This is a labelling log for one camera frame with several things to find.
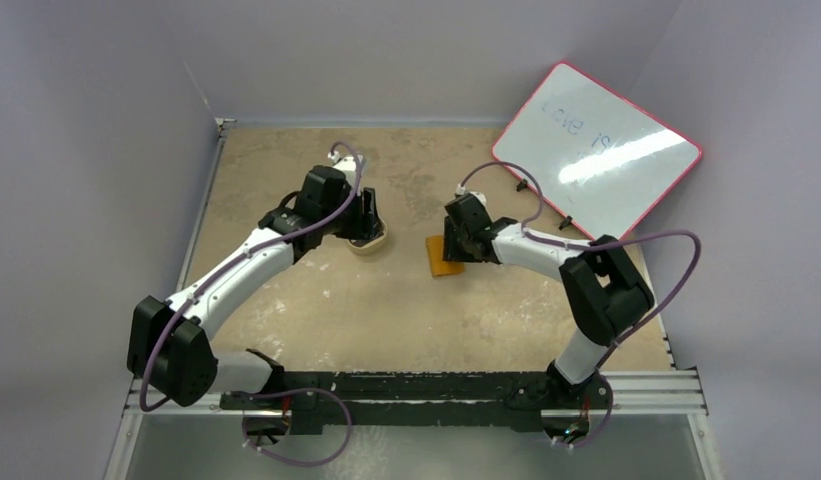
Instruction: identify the orange leather card holder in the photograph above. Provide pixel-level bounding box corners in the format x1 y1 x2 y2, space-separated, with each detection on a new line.
425 235 465 278

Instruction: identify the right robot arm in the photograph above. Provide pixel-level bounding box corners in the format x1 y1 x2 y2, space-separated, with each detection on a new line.
443 193 655 407

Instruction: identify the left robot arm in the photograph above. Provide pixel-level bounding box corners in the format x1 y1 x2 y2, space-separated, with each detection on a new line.
126 157 379 409

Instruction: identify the beige oval card tray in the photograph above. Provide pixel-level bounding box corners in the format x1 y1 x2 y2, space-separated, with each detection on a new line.
346 221 389 256

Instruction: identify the pink framed whiteboard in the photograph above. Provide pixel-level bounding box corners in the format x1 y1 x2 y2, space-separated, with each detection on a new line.
491 62 702 238

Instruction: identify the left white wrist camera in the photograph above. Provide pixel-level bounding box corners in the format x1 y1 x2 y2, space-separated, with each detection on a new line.
328 152 367 185

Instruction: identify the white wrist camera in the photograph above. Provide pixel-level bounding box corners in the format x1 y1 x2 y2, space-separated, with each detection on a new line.
328 152 367 185
454 185 488 207

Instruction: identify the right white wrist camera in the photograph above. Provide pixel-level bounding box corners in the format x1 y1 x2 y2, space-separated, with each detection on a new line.
454 185 488 207

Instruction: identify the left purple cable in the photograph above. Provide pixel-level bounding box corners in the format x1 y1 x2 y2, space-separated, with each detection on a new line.
138 140 368 413

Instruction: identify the purple cable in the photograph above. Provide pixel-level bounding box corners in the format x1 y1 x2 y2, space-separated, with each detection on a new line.
457 160 703 372
138 140 368 413

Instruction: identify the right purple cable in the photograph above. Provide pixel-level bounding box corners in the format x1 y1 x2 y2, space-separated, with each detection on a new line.
457 160 703 372

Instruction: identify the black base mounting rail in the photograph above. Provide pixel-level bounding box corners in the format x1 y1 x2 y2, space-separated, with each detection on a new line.
220 371 612 435

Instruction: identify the aluminium table frame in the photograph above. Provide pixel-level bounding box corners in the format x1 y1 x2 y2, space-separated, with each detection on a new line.
105 117 723 480

